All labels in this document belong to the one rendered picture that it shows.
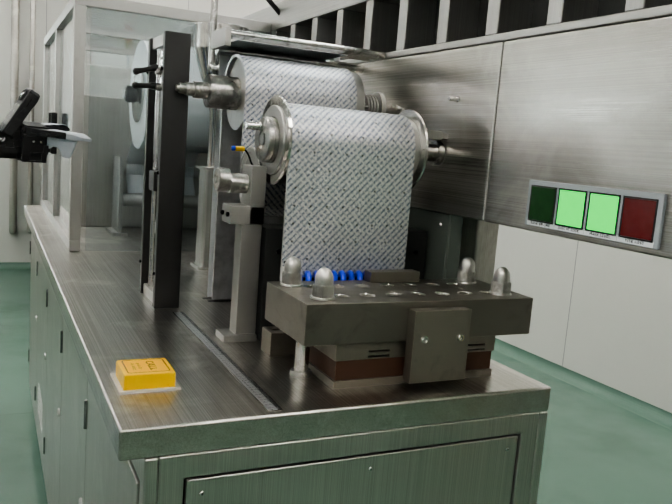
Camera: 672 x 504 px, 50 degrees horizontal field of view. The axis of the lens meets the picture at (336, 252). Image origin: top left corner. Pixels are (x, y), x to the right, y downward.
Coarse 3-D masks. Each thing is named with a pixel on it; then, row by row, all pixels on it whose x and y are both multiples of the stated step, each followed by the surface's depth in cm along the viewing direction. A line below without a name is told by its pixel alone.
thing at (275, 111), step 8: (272, 112) 119; (280, 112) 116; (280, 120) 116; (280, 128) 116; (416, 128) 126; (280, 136) 116; (416, 136) 126; (280, 144) 116; (416, 144) 125; (280, 152) 116; (416, 152) 125; (280, 160) 116; (416, 160) 126; (272, 168) 119; (416, 168) 127
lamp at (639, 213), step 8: (632, 200) 93; (640, 200) 92; (648, 200) 91; (624, 208) 94; (632, 208) 93; (640, 208) 92; (648, 208) 91; (624, 216) 94; (632, 216) 93; (640, 216) 92; (648, 216) 91; (624, 224) 94; (632, 224) 93; (640, 224) 92; (648, 224) 91; (624, 232) 94; (632, 232) 93; (640, 232) 92; (648, 232) 91
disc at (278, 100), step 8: (280, 96) 117; (272, 104) 120; (280, 104) 117; (264, 112) 123; (288, 112) 114; (288, 120) 114; (288, 128) 114; (288, 136) 114; (288, 144) 113; (288, 152) 114; (288, 160) 114; (280, 168) 117; (272, 176) 120; (280, 176) 117; (272, 184) 120
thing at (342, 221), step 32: (288, 192) 116; (320, 192) 118; (352, 192) 121; (384, 192) 123; (288, 224) 117; (320, 224) 119; (352, 224) 122; (384, 224) 124; (288, 256) 117; (320, 256) 120; (352, 256) 123; (384, 256) 125
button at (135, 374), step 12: (120, 360) 102; (132, 360) 102; (144, 360) 102; (156, 360) 103; (120, 372) 98; (132, 372) 97; (144, 372) 97; (156, 372) 98; (168, 372) 98; (120, 384) 98; (132, 384) 96; (144, 384) 97; (156, 384) 98; (168, 384) 98
